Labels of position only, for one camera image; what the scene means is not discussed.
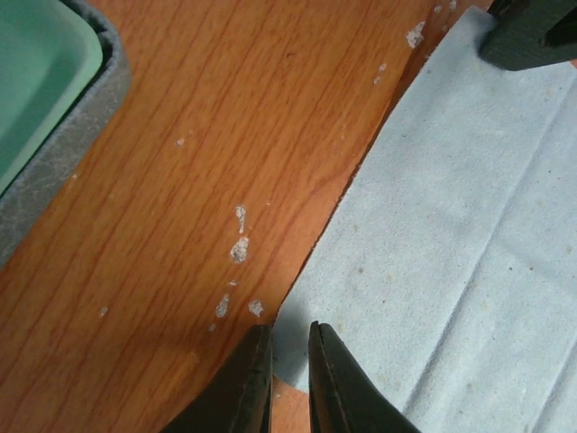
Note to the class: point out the light blue cleaning cloth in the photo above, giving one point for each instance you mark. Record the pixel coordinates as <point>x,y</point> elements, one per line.
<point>449,266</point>

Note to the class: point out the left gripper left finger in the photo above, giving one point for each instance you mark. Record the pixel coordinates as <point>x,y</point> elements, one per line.
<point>238,398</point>

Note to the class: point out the grey-green glasses case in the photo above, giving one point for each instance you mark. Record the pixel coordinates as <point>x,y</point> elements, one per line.
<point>64,73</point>

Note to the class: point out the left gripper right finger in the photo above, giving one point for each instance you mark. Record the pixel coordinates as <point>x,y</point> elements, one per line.
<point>342,398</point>

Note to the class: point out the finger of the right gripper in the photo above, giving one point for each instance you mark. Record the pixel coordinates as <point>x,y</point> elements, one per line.
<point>530,34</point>

